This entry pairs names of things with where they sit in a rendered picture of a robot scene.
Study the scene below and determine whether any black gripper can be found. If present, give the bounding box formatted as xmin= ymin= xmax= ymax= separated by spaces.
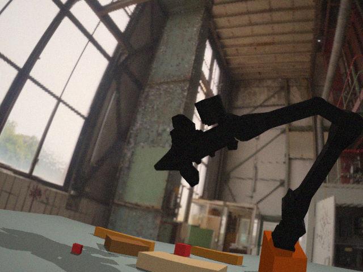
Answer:
xmin=154 ymin=114 xmax=218 ymax=187

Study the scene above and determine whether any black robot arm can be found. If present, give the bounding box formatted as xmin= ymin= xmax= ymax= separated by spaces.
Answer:
xmin=195 ymin=95 xmax=363 ymax=252

